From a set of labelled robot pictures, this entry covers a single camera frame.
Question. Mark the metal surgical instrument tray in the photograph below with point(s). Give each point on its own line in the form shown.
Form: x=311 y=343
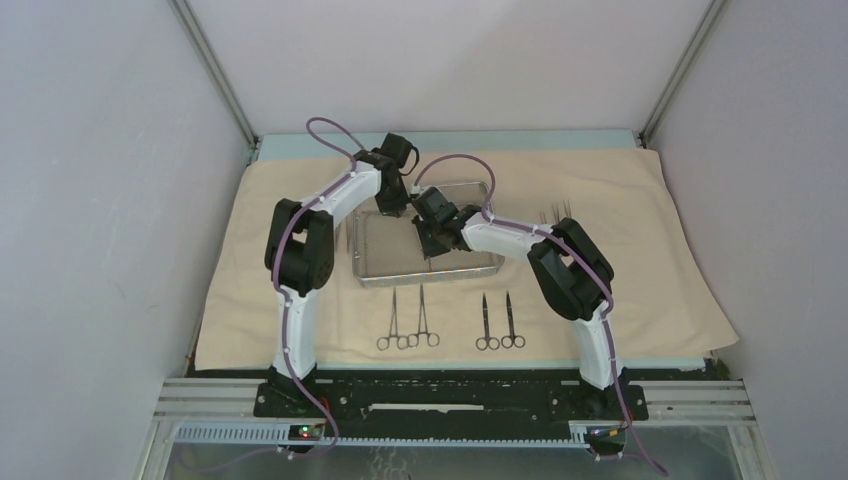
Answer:
x=386 y=252

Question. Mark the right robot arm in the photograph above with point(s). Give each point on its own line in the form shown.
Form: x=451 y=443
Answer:
x=573 y=275

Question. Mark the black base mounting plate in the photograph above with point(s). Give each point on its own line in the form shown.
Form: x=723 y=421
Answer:
x=559 y=394

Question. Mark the metal surgical scissors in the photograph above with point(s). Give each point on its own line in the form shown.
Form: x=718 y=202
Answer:
x=512 y=339

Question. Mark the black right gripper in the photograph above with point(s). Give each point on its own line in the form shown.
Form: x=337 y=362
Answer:
x=428 y=249

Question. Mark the thin metal needle tweezers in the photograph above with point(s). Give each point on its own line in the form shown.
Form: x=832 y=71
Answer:
x=556 y=212

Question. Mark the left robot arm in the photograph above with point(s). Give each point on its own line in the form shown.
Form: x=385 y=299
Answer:
x=300 y=252

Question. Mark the aluminium frame rail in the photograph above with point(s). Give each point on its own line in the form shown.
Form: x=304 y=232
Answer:
x=221 y=411

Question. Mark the metal hemostat clamp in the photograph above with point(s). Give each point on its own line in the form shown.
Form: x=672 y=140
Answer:
x=393 y=336
x=423 y=335

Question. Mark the beige cloth wrap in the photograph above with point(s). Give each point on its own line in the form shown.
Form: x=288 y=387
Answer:
x=664 y=312

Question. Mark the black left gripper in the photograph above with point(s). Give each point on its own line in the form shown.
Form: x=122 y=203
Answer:
x=397 y=207

